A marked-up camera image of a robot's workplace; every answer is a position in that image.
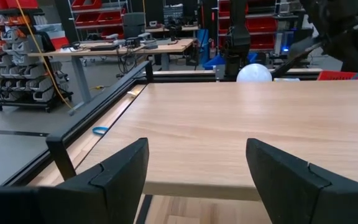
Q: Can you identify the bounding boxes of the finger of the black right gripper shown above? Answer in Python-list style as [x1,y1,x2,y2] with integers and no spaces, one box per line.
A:
[271,35,326,79]

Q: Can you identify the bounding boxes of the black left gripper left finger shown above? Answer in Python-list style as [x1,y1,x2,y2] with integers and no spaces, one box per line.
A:
[37,138,150,224]

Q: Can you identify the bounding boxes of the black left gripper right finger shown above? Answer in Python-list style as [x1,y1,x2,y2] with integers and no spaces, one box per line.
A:
[246,138,358,224]

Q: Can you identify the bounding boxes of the wooden riser shelf black legs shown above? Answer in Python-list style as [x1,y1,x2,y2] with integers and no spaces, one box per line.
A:
[75,80,358,202]

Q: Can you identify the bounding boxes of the wooden desk grey legs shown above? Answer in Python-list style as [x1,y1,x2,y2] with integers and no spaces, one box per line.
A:
[28,37,196,116]

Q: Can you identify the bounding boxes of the grey office chair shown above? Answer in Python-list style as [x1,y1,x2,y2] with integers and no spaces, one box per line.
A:
[122,12,147,40]

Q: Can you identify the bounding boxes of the red plastic basket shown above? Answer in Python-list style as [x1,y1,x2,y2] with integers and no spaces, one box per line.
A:
[316,70,358,82]

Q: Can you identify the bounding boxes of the red bin shelf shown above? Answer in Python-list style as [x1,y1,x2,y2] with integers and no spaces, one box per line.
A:
[218,0,278,52]
[68,0,127,40]

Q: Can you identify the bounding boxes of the blue storage bins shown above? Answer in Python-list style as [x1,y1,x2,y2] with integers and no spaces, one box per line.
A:
[196,29,258,71]

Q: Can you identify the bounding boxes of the black laptop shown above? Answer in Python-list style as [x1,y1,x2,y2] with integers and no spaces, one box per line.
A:
[88,44,120,52]

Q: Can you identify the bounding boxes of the grey bin storage rack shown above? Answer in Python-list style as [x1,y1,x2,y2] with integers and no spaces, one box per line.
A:
[0,9,74,113]

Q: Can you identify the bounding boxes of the yellow hanging cable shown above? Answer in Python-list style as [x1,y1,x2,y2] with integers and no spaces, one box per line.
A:
[14,0,74,110]

